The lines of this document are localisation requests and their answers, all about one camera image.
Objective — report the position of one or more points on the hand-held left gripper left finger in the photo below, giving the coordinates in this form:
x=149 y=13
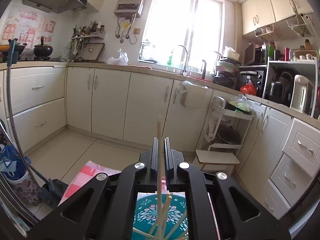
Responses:
x=155 y=160

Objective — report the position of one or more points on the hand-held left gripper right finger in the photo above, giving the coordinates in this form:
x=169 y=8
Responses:
x=167 y=160

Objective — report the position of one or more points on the single wooden chopstick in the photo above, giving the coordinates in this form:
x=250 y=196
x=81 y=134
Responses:
x=159 y=130

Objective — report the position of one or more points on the teal perforated plastic basket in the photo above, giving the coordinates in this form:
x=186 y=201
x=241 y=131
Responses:
x=145 y=205

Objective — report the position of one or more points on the bundle of wooden chopsticks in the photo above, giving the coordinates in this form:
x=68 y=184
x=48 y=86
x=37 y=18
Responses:
x=166 y=207

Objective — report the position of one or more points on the white storage cart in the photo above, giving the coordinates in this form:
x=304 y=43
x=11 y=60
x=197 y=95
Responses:
x=217 y=157

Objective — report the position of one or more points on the translucent hanging plastic bag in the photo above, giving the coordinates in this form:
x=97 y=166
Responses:
x=190 y=97

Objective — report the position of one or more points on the red white checkered tablecloth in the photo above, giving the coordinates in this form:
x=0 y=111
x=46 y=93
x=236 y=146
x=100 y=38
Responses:
x=85 y=177

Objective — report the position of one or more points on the cream kitchen base cabinets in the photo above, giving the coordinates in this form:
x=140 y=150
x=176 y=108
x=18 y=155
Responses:
x=110 y=102

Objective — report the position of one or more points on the bag of green vegetables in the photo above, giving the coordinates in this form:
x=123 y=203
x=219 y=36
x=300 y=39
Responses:
x=238 y=103

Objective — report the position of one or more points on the green dish soap bottle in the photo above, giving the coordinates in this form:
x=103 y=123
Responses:
x=170 y=61

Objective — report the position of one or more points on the chrome kitchen faucet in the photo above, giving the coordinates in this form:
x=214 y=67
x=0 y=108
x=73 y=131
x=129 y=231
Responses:
x=186 y=55

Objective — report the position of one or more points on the white plastic bag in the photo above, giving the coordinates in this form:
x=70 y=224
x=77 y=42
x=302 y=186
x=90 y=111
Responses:
x=118 y=58

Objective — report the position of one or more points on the dish drying rack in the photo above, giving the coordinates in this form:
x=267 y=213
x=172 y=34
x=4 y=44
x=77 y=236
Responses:
x=226 y=70

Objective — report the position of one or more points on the red plastic bag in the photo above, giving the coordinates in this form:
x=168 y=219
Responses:
x=248 y=88

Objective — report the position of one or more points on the black toaster oven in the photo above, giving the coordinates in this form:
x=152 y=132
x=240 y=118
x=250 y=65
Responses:
x=252 y=76

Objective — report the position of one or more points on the black kettle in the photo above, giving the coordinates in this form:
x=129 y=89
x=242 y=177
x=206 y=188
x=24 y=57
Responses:
x=275 y=91

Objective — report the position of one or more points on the kitchen window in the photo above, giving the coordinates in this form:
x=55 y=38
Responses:
x=180 y=30

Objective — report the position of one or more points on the white drawer cabinets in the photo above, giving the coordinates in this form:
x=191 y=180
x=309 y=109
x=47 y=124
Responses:
x=300 y=147

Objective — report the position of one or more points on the black microwave oven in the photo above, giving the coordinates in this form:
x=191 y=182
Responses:
x=255 y=55

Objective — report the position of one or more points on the floral bin with blue bag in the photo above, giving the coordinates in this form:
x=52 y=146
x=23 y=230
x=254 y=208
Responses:
x=15 y=170

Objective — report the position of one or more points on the white electric water boiler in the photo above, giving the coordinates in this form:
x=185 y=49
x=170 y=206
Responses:
x=301 y=95

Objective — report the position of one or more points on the black cooking pot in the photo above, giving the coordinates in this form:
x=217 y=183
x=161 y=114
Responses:
x=43 y=50

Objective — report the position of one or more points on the white appliance shelf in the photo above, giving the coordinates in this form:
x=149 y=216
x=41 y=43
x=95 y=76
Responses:
x=292 y=63

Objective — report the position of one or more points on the black wok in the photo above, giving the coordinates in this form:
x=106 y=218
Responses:
x=21 y=47

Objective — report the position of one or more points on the wall utensil rack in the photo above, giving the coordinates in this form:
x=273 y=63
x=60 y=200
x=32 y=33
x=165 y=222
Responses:
x=87 y=40

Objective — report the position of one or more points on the wall gas water heater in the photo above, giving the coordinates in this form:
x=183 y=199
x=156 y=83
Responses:
x=130 y=0

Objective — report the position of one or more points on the pink wall stickers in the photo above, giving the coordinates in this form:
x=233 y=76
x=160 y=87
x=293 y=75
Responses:
x=27 y=30

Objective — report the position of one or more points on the cream upper wall cabinets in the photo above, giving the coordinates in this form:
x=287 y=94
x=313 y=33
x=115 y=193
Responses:
x=272 y=2

